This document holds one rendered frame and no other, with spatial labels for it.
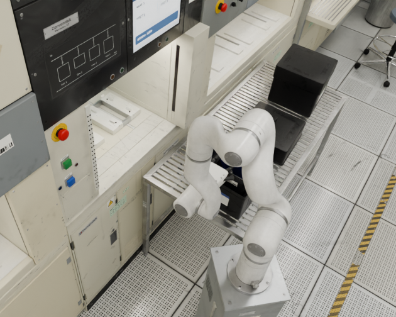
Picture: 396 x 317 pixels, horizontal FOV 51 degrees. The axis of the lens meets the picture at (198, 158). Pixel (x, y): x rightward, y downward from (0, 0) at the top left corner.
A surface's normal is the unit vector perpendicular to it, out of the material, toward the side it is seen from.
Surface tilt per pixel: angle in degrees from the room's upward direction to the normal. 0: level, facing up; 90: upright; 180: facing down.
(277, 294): 0
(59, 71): 90
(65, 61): 90
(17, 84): 90
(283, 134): 0
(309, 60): 0
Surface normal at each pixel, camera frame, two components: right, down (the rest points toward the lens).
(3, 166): 0.83, 0.47
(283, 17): 0.10, -0.67
